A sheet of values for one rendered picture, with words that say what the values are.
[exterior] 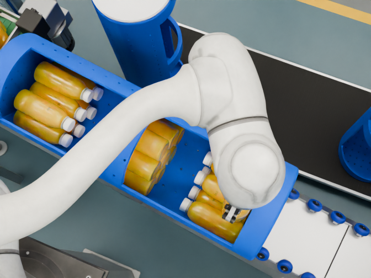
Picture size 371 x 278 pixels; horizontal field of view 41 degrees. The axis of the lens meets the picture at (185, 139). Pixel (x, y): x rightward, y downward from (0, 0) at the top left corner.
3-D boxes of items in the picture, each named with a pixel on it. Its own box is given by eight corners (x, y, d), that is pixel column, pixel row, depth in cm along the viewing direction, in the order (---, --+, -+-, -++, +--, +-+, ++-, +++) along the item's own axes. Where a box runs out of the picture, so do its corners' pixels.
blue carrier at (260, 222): (246, 266, 146) (259, 256, 119) (2, 131, 160) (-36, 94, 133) (287, 182, 154) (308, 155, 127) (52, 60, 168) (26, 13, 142)
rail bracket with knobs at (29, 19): (38, 50, 174) (28, 37, 164) (21, 42, 175) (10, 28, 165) (54, 27, 176) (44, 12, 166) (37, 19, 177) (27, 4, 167)
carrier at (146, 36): (143, 118, 245) (196, 94, 246) (109, 38, 160) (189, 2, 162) (121, 69, 252) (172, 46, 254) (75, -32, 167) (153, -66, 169)
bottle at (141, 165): (147, 186, 140) (97, 158, 142) (158, 174, 145) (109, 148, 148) (153, 168, 136) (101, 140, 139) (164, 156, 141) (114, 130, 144)
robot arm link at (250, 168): (286, 203, 84) (266, 130, 87) (302, 191, 69) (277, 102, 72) (223, 218, 84) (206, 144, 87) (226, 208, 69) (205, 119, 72)
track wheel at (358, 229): (367, 239, 145) (370, 234, 144) (353, 231, 146) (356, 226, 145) (367, 231, 149) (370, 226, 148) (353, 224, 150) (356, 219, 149)
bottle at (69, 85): (30, 81, 149) (77, 106, 146) (36, 61, 147) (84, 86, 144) (43, 78, 155) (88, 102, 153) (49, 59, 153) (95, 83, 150)
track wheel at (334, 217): (343, 226, 146) (346, 222, 146) (329, 219, 147) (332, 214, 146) (344, 219, 150) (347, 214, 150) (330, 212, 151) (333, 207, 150)
